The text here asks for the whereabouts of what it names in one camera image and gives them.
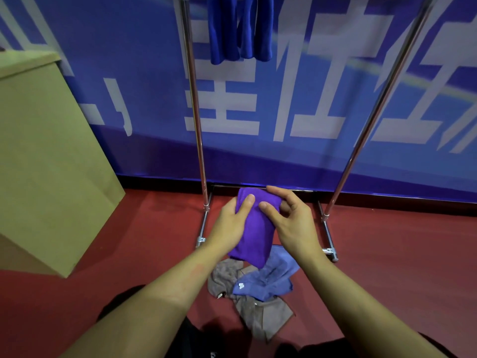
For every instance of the dark blue hanging towel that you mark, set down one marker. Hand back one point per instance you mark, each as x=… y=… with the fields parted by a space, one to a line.
x=227 y=29

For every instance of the chrome metal clothes rack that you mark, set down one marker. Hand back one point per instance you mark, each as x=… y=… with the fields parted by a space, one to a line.
x=196 y=119

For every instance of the light wooden cabinet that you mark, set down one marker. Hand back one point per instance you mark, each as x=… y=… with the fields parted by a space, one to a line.
x=48 y=164

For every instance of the person's right hand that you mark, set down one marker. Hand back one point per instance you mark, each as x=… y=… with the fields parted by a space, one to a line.
x=296 y=229

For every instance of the person's right middle finger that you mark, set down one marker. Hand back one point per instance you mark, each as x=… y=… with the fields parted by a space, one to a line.
x=285 y=207

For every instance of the person's right thumb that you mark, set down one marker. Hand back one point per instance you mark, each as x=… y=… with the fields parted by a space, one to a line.
x=269 y=215

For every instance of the person's left thumb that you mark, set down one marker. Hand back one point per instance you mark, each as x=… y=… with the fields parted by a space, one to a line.
x=246 y=206

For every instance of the person's right forearm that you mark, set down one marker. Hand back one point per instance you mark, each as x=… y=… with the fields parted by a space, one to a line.
x=357 y=313

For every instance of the person's left forearm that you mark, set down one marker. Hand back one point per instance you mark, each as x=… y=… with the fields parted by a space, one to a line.
x=149 y=305

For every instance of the grey towel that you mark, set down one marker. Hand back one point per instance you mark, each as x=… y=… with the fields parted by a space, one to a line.
x=266 y=318

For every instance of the purple towel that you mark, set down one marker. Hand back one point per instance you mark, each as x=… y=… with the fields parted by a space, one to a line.
x=257 y=234

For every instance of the person's left hand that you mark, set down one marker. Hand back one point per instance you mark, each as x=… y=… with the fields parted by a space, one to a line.
x=225 y=229

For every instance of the light blue towel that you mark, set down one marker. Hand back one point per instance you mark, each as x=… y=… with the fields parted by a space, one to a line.
x=274 y=274

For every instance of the blue banner with white print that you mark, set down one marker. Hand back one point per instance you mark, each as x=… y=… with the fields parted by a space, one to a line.
x=305 y=119

